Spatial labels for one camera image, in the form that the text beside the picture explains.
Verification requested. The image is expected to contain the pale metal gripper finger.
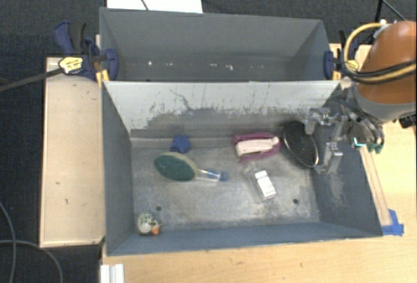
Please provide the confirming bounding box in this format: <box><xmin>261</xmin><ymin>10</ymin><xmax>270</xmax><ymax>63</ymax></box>
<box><xmin>305</xmin><ymin>107</ymin><xmax>341</xmax><ymax>134</ymax></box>
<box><xmin>313</xmin><ymin>141</ymin><xmax>345</xmax><ymax>175</ymax></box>

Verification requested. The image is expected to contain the black mesh strainer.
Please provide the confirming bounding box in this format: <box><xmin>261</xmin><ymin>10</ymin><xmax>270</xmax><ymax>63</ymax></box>
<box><xmin>282</xmin><ymin>121</ymin><xmax>320</xmax><ymax>170</ymax></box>

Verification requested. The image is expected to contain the purple and white stapler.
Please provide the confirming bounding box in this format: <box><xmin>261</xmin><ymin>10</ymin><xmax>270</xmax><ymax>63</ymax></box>
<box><xmin>231</xmin><ymin>132</ymin><xmax>281</xmax><ymax>159</ymax></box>

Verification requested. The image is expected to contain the clear plastic bottle white label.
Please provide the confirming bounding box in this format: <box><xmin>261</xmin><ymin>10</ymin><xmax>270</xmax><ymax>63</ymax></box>
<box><xmin>244</xmin><ymin>162</ymin><xmax>278</xmax><ymax>203</ymax></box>

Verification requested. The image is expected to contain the grey metal bin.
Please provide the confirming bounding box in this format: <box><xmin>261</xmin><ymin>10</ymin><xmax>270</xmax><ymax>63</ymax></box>
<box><xmin>98</xmin><ymin>7</ymin><xmax>384</xmax><ymax>257</ymax></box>

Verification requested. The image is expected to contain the blue star-shaped toy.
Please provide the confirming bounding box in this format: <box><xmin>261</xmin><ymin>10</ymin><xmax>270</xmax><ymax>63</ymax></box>
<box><xmin>169</xmin><ymin>134</ymin><xmax>192</xmax><ymax>154</ymax></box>

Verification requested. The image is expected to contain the white spotted toy animal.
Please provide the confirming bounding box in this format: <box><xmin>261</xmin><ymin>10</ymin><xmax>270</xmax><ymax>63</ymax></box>
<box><xmin>136</xmin><ymin>212</ymin><xmax>164</xmax><ymax>237</ymax></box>

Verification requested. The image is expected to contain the pale wood board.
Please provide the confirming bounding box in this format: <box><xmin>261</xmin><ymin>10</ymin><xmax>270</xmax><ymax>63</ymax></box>
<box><xmin>38</xmin><ymin>56</ymin><xmax>107</xmax><ymax>248</ymax></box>

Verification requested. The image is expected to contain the black cylinder on white bracket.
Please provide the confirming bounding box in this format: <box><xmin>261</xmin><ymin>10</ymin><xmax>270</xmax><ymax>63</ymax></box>
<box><xmin>399</xmin><ymin>114</ymin><xmax>417</xmax><ymax>128</ymax></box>

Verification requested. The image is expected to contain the green oval brush clear handle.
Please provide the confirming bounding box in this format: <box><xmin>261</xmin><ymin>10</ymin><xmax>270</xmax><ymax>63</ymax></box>
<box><xmin>153</xmin><ymin>151</ymin><xmax>230</xmax><ymax>183</ymax></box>

